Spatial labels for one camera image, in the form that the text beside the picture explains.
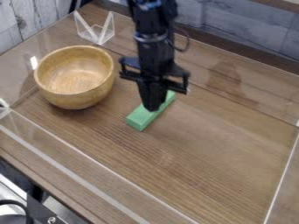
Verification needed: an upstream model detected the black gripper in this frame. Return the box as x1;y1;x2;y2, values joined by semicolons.
118;40;190;112

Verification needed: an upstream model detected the green rectangular block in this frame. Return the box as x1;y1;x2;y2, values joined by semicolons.
125;91;174;131

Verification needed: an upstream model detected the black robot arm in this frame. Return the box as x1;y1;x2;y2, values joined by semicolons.
118;0;190;112

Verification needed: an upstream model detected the wooden bowl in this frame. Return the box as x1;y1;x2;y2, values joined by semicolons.
33;45;114;109

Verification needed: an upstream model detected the small white tag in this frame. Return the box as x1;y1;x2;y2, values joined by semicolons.
30;56;38;70

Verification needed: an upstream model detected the clear acrylic corner bracket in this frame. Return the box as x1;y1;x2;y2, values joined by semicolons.
73;10;114;46

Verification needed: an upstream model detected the clear acrylic enclosure wall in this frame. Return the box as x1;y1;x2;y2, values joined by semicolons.
0;96;296;224

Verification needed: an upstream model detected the black metal frame bracket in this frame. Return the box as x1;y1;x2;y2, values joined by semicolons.
25;195;69;224

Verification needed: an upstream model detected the black cable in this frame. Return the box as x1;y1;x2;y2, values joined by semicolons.
0;199;33;224

